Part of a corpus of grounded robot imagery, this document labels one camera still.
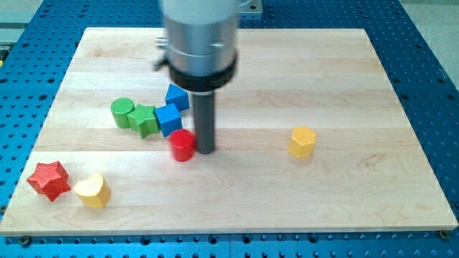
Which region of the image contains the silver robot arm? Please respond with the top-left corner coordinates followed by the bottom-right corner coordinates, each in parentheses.
top-left (153, 0), bottom-right (252, 93)

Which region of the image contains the blue triangle block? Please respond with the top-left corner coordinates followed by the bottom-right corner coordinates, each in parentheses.
top-left (165, 84), bottom-right (190, 111)

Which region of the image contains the yellow hexagon block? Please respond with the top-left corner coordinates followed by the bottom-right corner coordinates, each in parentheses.
top-left (288, 126), bottom-right (316, 158)

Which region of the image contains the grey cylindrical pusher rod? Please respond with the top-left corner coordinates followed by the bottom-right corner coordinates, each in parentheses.
top-left (191, 91), bottom-right (215, 154)

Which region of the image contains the red cylinder block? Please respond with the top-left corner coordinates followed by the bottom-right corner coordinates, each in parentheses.
top-left (169, 129), bottom-right (195, 162)

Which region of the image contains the blue cube block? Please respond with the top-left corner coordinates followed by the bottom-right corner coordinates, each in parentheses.
top-left (154, 104), bottom-right (182, 137)

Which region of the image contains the wooden board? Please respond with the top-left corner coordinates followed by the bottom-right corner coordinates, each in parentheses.
top-left (1, 27), bottom-right (458, 236)

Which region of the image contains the green star block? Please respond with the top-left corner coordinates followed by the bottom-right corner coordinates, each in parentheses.
top-left (127, 104), bottom-right (159, 138)

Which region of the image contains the green cylinder block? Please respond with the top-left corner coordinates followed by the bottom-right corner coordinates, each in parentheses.
top-left (110, 97), bottom-right (135, 128)

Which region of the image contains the yellow heart block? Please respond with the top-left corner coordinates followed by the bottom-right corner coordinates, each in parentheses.
top-left (74, 173), bottom-right (110, 209)

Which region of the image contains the red star block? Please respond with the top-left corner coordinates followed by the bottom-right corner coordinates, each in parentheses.
top-left (27, 161), bottom-right (71, 201)

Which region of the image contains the metal bracket at top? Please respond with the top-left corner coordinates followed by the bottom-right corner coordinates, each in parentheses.
top-left (239, 0), bottom-right (263, 14)

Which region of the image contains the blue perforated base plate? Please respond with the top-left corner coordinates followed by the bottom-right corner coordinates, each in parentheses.
top-left (1, 1), bottom-right (458, 257)

